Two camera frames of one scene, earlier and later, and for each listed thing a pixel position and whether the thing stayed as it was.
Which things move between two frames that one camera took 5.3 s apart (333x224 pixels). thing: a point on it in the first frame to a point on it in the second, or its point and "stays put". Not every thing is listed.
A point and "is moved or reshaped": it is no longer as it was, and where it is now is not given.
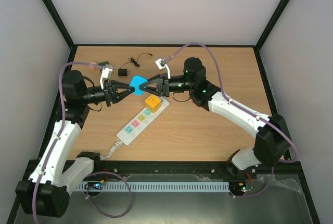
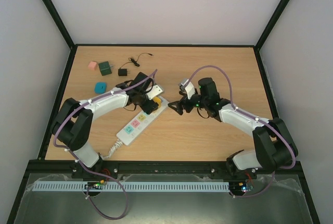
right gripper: (164, 86) to (184, 103)
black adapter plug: (123, 72) stays put
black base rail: (102, 169) stays put
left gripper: (111, 92) to (151, 107)
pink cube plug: (93, 63) stays put
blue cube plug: (136, 82) is moved or reshaped
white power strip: (127, 135) stays put
